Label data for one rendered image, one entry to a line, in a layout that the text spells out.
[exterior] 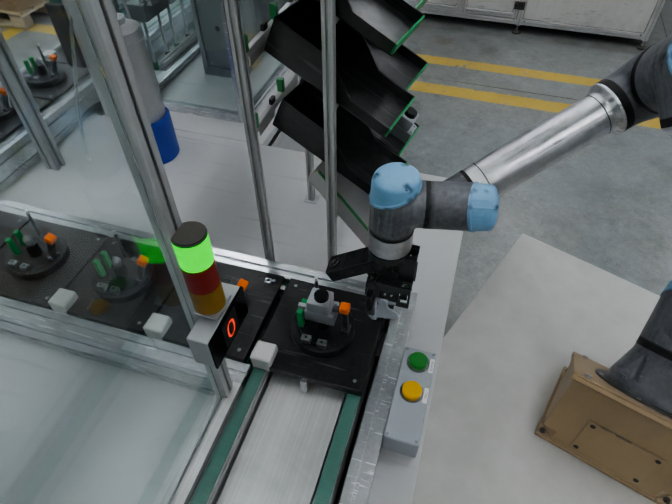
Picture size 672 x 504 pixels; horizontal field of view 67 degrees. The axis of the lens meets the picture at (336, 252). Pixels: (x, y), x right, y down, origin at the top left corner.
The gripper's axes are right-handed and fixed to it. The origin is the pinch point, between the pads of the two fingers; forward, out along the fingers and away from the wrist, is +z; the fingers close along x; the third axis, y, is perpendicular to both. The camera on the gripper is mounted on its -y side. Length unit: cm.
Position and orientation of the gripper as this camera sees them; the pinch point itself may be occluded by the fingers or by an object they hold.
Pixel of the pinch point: (372, 313)
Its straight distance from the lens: 102.2
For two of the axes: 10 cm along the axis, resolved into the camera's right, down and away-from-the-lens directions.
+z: 0.1, 6.8, 7.3
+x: 2.9, -7.0, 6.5
